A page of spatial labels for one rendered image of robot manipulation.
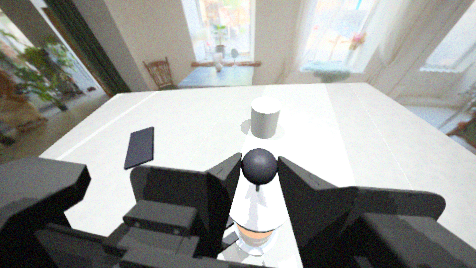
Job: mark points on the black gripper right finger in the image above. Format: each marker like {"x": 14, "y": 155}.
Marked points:
{"x": 322, "y": 214}

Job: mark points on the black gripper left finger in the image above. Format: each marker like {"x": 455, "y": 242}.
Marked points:
{"x": 210, "y": 192}

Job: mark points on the glass coffee press with black knob plunger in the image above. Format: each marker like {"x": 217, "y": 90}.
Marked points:
{"x": 258, "y": 208}

